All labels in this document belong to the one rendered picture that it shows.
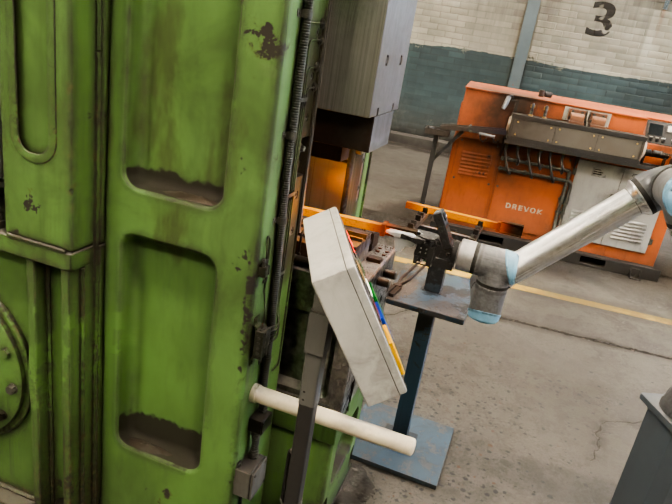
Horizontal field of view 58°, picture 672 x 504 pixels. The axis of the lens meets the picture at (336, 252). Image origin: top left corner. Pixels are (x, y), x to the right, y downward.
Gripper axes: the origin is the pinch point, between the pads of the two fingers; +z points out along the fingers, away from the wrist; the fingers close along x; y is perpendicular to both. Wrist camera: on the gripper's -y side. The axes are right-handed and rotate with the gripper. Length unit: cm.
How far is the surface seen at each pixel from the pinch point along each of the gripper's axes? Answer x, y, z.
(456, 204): 349, 78, 17
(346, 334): -73, -3, -10
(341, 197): 22.7, 1.4, 23.3
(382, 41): -17, -50, 8
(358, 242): -3.5, 5.6, 8.1
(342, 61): -17, -44, 17
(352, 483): 13, 104, -2
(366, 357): -71, 2, -14
